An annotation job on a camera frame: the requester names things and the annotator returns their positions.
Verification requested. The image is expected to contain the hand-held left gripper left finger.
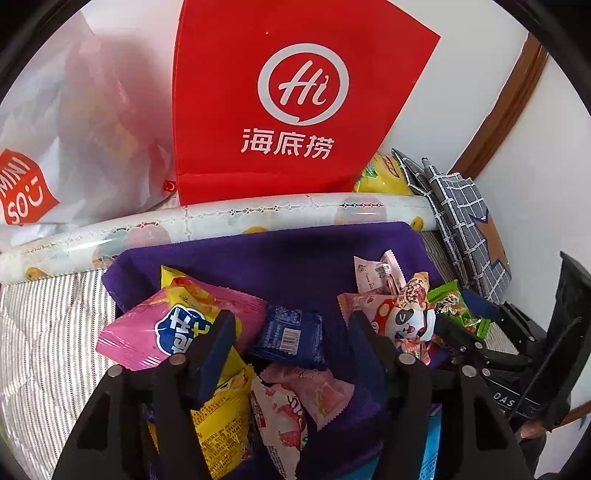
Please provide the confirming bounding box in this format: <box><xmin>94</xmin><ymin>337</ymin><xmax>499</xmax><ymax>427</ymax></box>
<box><xmin>51</xmin><ymin>310</ymin><xmax>237</xmax><ymax>480</ymax></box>

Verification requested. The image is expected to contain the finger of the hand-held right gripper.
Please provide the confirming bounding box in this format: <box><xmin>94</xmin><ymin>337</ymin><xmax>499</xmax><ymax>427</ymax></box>
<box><xmin>434</xmin><ymin>318</ymin><xmax>531</xmax><ymax>371</ymax></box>
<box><xmin>462</xmin><ymin>288</ymin><xmax>537</xmax><ymax>343</ymax></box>

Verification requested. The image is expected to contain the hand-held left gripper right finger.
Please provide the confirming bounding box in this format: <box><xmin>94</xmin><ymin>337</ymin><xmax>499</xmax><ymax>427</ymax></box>
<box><xmin>347</xmin><ymin>310</ymin><xmax>527</xmax><ymax>480</ymax></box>

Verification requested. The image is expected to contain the green snack packet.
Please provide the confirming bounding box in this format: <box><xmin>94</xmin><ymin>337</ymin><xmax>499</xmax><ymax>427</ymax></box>
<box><xmin>425</xmin><ymin>281</ymin><xmax>490</xmax><ymax>340</ymax></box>

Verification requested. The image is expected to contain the panda mushroom snack packet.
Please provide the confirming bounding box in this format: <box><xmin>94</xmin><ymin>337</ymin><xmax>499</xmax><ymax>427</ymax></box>
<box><xmin>376</xmin><ymin>271</ymin><xmax>439</xmax><ymax>365</ymax></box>

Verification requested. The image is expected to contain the peach print pink snack packet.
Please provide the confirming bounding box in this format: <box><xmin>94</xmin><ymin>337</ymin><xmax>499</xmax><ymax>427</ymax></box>
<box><xmin>263</xmin><ymin>362</ymin><xmax>356</xmax><ymax>432</ymax></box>

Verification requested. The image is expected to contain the pale pink snack packet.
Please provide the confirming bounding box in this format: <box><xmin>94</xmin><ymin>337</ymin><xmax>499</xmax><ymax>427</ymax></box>
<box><xmin>337</xmin><ymin>292</ymin><xmax>393</xmax><ymax>333</ymax></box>

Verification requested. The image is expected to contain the dark blue snack packet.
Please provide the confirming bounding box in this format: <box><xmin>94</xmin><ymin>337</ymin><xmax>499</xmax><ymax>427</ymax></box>
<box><xmin>252</xmin><ymin>302</ymin><xmax>326</xmax><ymax>367</ymax></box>

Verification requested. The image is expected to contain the yellow snack packet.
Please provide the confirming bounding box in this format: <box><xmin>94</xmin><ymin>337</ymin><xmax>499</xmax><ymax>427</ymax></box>
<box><xmin>148</xmin><ymin>265</ymin><xmax>259</xmax><ymax>480</ymax></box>

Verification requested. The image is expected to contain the pink snack packet blue logo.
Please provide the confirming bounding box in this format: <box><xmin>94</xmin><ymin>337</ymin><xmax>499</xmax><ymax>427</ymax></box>
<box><xmin>97</xmin><ymin>286</ymin><xmax>269</xmax><ymax>372</ymax></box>

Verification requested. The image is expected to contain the white pink snack packet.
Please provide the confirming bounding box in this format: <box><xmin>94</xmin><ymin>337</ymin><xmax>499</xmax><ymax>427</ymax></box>
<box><xmin>353</xmin><ymin>255</ymin><xmax>393</xmax><ymax>296</ymax></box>

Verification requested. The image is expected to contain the strawberry print snack packet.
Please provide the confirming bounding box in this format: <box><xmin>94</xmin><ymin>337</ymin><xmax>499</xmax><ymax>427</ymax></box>
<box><xmin>249</xmin><ymin>378</ymin><xmax>310</xmax><ymax>480</ymax></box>

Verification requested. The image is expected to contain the person's right hand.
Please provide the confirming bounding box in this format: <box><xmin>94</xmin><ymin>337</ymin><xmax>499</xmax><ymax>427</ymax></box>
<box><xmin>510</xmin><ymin>413</ymin><xmax>561</xmax><ymax>440</ymax></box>

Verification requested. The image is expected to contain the blue checked cloth with star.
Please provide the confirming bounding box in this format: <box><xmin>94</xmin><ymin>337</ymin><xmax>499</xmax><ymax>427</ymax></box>
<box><xmin>392</xmin><ymin>148</ymin><xmax>513</xmax><ymax>305</ymax></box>

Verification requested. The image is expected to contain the purple towel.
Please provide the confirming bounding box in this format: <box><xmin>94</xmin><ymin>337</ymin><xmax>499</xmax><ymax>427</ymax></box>
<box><xmin>102</xmin><ymin>222</ymin><xmax>444</xmax><ymax>480</ymax></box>

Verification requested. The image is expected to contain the blue tissue pack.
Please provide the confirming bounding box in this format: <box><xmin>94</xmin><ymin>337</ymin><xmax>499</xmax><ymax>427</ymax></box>
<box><xmin>422</xmin><ymin>404</ymin><xmax>446</xmax><ymax>480</ymax></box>

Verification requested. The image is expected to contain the printed paper roll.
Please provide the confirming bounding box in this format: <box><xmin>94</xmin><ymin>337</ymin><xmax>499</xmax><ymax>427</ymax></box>
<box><xmin>0</xmin><ymin>191</ymin><xmax>437</xmax><ymax>282</ymax></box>

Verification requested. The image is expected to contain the yellow chips bag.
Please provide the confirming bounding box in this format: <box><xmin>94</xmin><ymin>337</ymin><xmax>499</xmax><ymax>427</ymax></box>
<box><xmin>353</xmin><ymin>152</ymin><xmax>416</xmax><ymax>195</ymax></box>

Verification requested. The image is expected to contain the striped bed sheet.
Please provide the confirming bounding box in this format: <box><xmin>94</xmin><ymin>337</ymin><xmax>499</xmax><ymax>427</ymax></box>
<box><xmin>0</xmin><ymin>228</ymin><xmax>520</xmax><ymax>480</ymax></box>

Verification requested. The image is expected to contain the white plastic shopping bag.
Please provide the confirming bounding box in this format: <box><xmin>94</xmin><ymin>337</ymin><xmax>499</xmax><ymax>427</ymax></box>
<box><xmin>0</xmin><ymin>9</ymin><xmax>181</xmax><ymax>236</ymax></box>

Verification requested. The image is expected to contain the red paper bag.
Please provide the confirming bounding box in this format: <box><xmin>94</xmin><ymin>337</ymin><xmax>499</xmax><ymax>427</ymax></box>
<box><xmin>173</xmin><ymin>0</ymin><xmax>441</xmax><ymax>206</ymax></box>

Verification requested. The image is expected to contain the wooden door frame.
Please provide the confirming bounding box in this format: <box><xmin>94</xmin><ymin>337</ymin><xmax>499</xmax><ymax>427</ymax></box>
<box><xmin>450</xmin><ymin>34</ymin><xmax>550</xmax><ymax>178</ymax></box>

